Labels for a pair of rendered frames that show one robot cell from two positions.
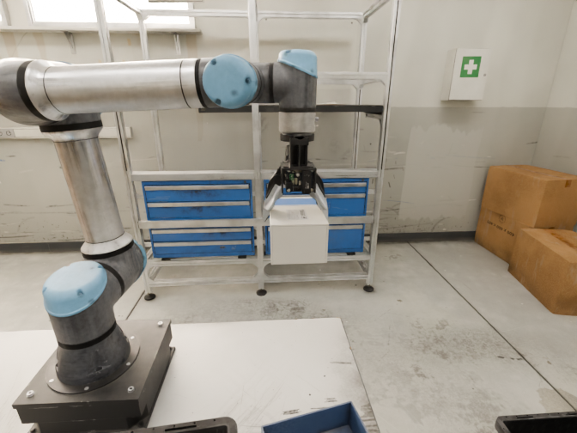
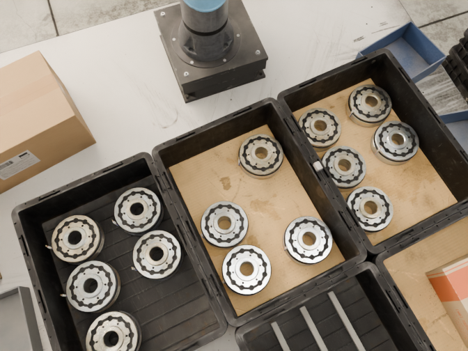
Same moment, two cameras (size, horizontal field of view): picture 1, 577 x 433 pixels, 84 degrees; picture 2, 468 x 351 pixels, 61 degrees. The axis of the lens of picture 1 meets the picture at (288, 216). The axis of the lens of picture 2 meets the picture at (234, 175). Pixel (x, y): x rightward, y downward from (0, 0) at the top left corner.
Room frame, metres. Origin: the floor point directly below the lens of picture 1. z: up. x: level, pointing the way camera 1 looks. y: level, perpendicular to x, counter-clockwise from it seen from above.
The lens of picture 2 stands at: (-0.11, 0.60, 1.69)
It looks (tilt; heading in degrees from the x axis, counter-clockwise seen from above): 70 degrees down; 342
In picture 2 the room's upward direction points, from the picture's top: 1 degrees clockwise
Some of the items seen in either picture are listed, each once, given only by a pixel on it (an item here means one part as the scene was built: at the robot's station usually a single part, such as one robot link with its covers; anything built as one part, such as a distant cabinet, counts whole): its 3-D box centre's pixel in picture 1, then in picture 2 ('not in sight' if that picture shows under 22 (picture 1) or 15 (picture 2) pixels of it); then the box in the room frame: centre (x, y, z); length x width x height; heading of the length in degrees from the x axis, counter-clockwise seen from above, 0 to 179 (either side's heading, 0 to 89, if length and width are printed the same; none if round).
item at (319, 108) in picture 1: (292, 109); not in sight; (2.33, -0.03, 1.32); 1.20 x 0.45 x 0.06; 94
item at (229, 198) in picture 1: (200, 220); not in sight; (2.06, 0.60, 0.60); 0.72 x 0.03 x 0.56; 94
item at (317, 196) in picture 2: not in sight; (253, 208); (0.08, 0.49, 0.87); 0.40 x 0.30 x 0.11; 9
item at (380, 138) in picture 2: not in sight; (396, 140); (0.14, 0.12, 0.86); 0.10 x 0.10 x 0.01
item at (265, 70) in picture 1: (245, 82); not in sight; (0.67, 0.08, 1.41); 0.11 x 0.11 x 0.08; 87
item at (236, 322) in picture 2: not in sight; (254, 202); (0.08, 0.49, 0.92); 0.40 x 0.30 x 0.02; 9
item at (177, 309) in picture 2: not in sight; (122, 270); (0.04, 0.79, 0.87); 0.40 x 0.30 x 0.11; 9
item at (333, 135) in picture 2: not in sight; (320, 127); (0.23, 0.28, 0.86); 0.10 x 0.10 x 0.01
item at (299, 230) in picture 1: (294, 227); not in sight; (0.70, -0.02, 1.10); 0.20 x 0.12 x 0.09; 4
